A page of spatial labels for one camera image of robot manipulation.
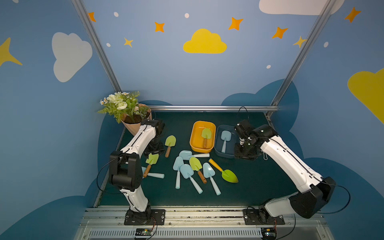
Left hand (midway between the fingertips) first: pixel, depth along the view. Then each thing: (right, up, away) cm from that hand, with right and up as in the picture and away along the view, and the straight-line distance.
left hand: (154, 153), depth 85 cm
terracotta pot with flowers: (-16, +26, -3) cm, 31 cm away
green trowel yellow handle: (+43, -13, +4) cm, 45 cm away
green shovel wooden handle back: (+6, +5, +19) cm, 20 cm away
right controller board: (+60, -38, -12) cm, 72 cm away
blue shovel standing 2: (+18, -12, +5) cm, 23 cm away
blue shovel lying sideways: (+18, -3, +12) cm, 22 cm away
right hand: (+47, +1, -9) cm, 48 cm away
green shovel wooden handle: (+32, +10, +23) cm, 40 cm away
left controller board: (-2, -36, -14) cm, 39 cm away
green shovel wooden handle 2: (+24, -9, +8) cm, 27 cm away
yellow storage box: (+24, +5, +20) cm, 32 cm away
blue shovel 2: (0, -13, +1) cm, 13 cm away
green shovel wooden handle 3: (-4, -5, +10) cm, 12 cm away
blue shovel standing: (+13, -7, +8) cm, 17 cm away
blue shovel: (+32, -12, +5) cm, 35 cm away
